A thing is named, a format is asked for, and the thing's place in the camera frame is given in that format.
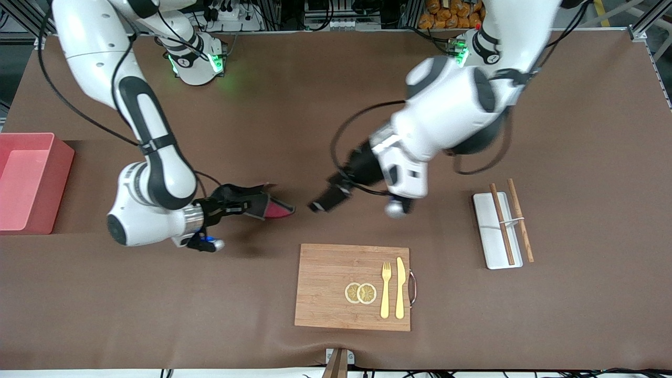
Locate dark grey pink-lined cloth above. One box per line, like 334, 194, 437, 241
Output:
213, 182, 296, 221

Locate wooden cutting board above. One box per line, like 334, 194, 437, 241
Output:
294, 243, 418, 332

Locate yellow knife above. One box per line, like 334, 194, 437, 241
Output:
395, 257, 406, 320

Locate yellow fork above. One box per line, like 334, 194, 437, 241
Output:
380, 261, 392, 319

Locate white rectangular tray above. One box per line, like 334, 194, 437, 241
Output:
472, 192, 524, 270

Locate brown wooden chopstick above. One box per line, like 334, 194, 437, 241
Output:
490, 183, 516, 266
506, 178, 535, 263

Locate pink plastic bin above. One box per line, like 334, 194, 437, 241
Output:
0, 132, 75, 235

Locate orange packaged goods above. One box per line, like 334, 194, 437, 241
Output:
418, 0, 486, 30

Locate white power strip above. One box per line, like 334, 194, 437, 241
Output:
202, 0, 263, 32

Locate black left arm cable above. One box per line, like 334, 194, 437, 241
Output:
331, 100, 512, 197

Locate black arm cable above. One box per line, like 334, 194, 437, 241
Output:
331, 100, 512, 197
38, 0, 211, 200

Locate metal table edge bracket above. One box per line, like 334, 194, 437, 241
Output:
321, 348, 355, 378

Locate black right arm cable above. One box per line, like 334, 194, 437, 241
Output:
38, 0, 211, 200

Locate aluminium frame post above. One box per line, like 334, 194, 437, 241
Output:
0, 0, 53, 40

